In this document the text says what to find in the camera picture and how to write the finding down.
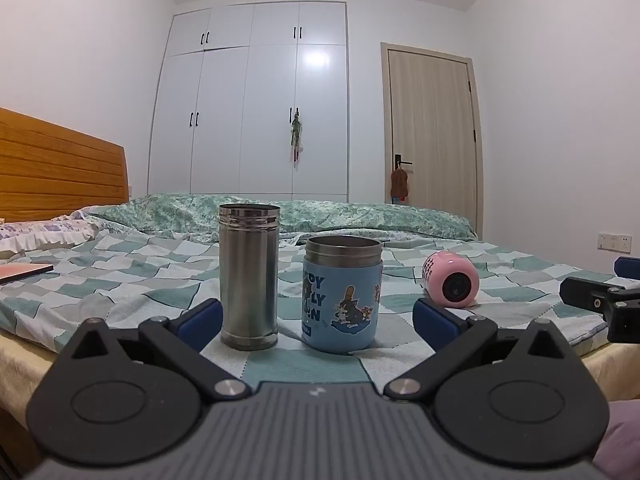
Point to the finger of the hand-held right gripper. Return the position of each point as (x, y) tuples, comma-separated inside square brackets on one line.
[(628, 266), (590, 294)]

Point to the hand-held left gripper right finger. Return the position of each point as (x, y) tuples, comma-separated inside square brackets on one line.
[(434, 325)]

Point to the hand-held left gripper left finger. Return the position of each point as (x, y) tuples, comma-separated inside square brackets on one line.
[(202, 321)]

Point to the pink cup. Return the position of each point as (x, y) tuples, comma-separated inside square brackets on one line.
[(452, 280)]

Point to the tall stainless steel cup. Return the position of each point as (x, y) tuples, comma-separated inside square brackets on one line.
[(248, 280)]

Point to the blue cartoon print cup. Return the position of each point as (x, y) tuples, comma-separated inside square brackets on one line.
[(342, 300)]

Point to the checkered bed sheet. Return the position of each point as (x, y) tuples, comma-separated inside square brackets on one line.
[(125, 280)]

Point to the green floral quilt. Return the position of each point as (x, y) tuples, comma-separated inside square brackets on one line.
[(350, 220)]

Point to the brown hanging pouch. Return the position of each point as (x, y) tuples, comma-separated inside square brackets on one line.
[(399, 186)]

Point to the purple cloth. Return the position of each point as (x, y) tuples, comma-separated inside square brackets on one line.
[(622, 440)]

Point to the pink flat book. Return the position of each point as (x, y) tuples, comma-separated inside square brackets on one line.
[(22, 272)]

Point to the ruffled floral pillow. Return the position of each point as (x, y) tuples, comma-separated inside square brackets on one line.
[(35, 237)]

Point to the light wooden door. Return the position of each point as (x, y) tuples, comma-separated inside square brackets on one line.
[(430, 135)]

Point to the wooden headboard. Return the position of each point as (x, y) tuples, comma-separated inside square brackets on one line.
[(60, 170)]

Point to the green hanging ornament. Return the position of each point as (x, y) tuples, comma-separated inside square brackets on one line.
[(296, 132)]

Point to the white wardrobe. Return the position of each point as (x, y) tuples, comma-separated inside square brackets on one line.
[(250, 110)]

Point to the white wall socket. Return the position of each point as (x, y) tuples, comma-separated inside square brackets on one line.
[(615, 241)]

